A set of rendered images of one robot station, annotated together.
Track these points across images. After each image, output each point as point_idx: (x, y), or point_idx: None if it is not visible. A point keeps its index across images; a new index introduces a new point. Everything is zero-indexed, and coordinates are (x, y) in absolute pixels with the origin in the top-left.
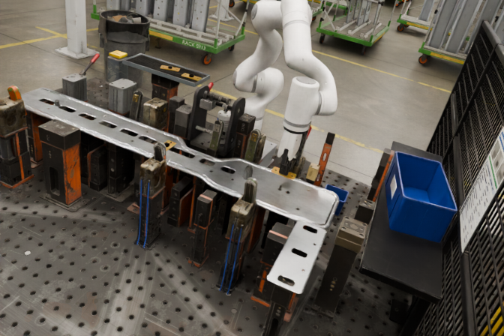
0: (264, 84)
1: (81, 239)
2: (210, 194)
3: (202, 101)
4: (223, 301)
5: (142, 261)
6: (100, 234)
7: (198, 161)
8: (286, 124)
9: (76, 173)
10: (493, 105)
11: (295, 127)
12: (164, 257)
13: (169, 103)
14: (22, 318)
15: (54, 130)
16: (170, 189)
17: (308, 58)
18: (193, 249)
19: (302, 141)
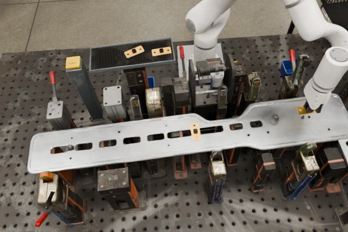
0: (219, 18)
1: (175, 227)
2: (268, 158)
3: (202, 80)
4: (297, 204)
5: (227, 214)
6: (182, 213)
7: (230, 131)
8: (321, 90)
9: (134, 189)
10: None
11: (331, 89)
12: (236, 200)
13: (162, 88)
14: None
15: (114, 186)
16: None
17: (329, 30)
18: (258, 186)
19: (301, 71)
